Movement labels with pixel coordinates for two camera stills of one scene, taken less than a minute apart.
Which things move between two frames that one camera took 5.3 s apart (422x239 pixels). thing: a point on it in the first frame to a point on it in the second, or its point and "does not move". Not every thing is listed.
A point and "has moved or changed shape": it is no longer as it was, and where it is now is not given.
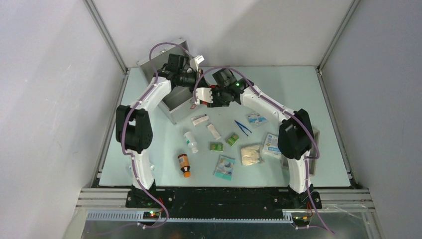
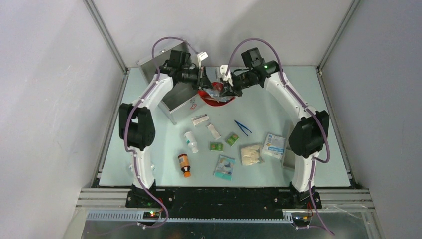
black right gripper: x=215 y=104 to x=232 y=90
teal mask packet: x=224 y=169 does not move
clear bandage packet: x=256 y=118 has moved or changed shape
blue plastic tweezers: x=240 y=125 does not move
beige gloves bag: x=250 y=155 does not move
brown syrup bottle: x=184 y=164 does not move
